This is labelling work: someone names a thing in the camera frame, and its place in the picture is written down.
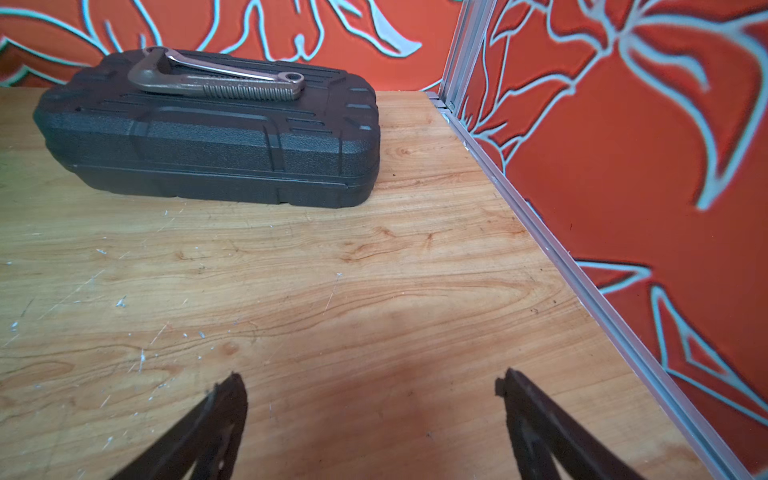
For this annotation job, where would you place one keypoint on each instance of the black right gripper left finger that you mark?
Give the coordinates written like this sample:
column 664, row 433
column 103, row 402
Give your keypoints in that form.
column 204, row 444

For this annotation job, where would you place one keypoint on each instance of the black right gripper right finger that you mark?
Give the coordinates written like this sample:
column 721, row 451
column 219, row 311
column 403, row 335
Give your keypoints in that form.
column 544, row 436

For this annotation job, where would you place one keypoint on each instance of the black plastic tool case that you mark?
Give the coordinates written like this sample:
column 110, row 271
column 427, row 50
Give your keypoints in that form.
column 321, row 149

